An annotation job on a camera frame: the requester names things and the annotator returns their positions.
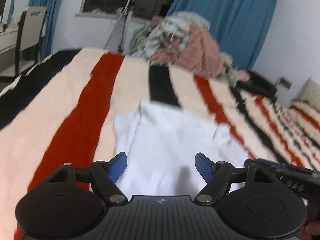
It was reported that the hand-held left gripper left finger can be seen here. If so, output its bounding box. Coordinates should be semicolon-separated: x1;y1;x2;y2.
46;152;128;207

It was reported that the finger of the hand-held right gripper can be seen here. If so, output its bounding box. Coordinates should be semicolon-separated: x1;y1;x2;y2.
244;158;288;174

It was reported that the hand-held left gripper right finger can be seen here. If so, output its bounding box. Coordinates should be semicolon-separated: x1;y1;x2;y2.
192;152;275;207

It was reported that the white t-shirt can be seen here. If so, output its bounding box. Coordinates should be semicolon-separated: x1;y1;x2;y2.
113;100;261;197

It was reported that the person's right hand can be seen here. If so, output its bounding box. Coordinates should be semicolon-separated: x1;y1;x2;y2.
298;220;320;240

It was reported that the red black cream striped blanket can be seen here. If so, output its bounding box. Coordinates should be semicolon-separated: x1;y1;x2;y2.
0;47;320;240

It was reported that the small pink cloth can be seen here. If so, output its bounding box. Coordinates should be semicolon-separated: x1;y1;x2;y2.
234;69;251;82

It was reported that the pale green crumpled garment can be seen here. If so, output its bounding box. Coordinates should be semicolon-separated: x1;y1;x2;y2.
217;52;238;88

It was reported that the pale green printed garment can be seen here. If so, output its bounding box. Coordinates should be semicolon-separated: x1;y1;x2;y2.
131;26;153;56

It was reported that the grey garment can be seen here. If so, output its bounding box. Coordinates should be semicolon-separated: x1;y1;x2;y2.
147;11;211;58

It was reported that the blue curtain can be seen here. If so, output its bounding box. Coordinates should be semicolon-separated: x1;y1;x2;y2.
166;0;280;71
26;0;70;56

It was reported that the silver tripod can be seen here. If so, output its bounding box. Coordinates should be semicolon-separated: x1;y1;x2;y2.
102;0;137;55

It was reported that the small beige cloth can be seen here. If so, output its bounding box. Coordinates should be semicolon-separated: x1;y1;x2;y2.
91;7;126;16

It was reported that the black and beige chair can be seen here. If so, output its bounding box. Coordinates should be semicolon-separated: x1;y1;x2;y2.
14;6;48;77

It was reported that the white desk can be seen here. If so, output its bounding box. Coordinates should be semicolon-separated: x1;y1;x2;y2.
0;26;21;77

